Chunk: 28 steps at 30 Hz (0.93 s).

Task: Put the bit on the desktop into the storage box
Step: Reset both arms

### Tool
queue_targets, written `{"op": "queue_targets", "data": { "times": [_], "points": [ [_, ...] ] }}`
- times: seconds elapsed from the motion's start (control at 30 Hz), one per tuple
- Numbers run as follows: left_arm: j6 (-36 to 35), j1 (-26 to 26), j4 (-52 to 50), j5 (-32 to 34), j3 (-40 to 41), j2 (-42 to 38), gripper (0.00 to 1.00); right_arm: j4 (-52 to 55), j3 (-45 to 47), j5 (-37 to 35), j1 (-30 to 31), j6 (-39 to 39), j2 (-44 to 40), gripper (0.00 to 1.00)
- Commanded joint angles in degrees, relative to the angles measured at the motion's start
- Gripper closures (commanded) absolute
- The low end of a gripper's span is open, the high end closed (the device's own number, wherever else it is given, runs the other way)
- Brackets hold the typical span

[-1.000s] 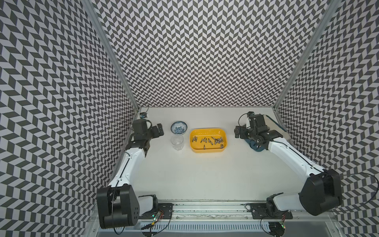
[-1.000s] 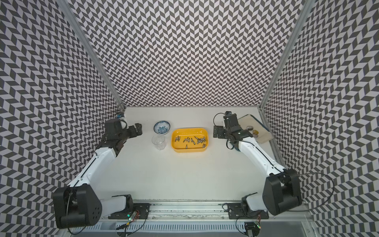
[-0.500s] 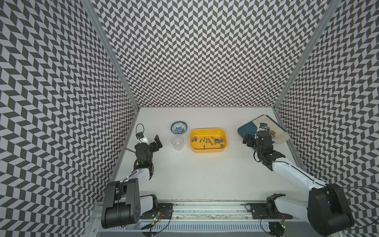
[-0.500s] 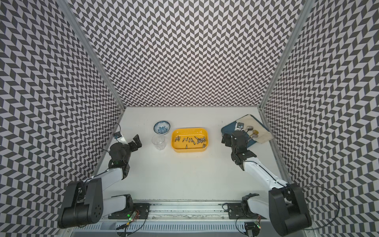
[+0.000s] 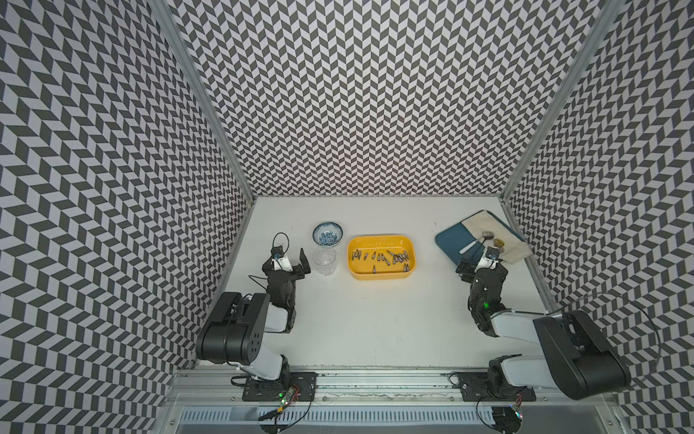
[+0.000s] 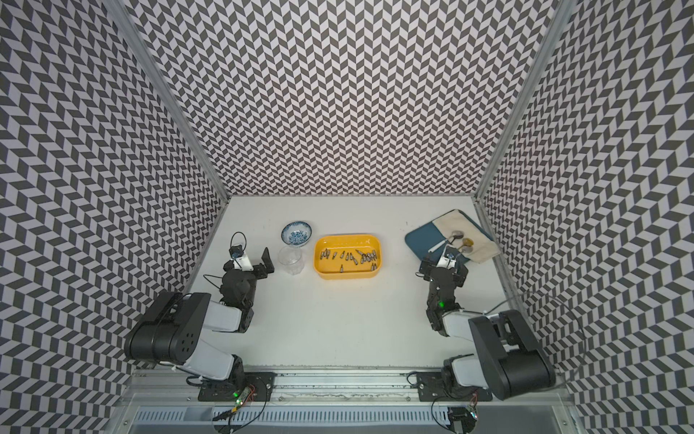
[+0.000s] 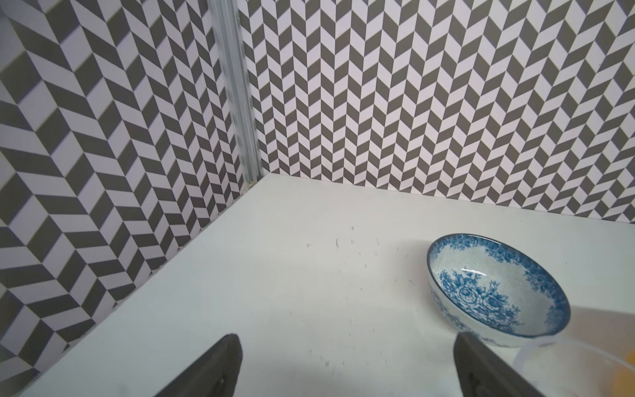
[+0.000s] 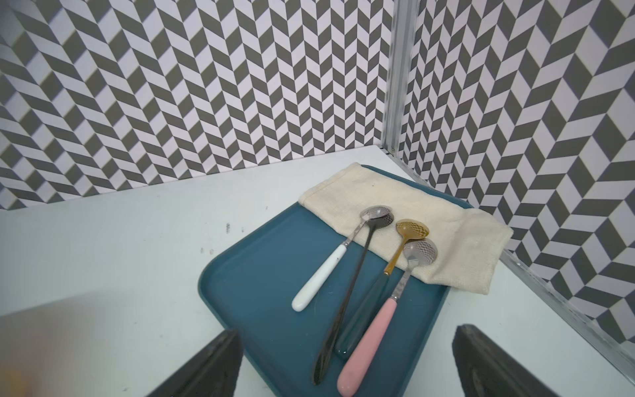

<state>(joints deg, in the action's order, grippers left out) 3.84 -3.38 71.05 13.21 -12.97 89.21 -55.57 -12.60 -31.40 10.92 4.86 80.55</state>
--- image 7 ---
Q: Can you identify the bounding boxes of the blue white patterned bowl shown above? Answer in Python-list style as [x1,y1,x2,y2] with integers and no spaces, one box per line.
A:
[427,233,572,347]

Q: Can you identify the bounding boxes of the yellow plastic storage box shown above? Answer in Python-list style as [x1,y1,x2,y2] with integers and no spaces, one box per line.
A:
[611,351,635,397]

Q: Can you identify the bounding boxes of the clear plastic cup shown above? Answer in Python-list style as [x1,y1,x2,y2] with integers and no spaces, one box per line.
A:
[513,336,623,396]

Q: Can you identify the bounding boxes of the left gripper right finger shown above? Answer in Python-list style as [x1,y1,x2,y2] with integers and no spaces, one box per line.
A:
[453,332,543,397]

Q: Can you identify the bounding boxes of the aluminium corner post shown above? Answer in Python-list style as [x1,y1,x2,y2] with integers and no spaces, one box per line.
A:
[208,0,263,188]

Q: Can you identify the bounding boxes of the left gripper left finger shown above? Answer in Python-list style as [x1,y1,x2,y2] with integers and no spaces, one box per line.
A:
[155,334,243,397]

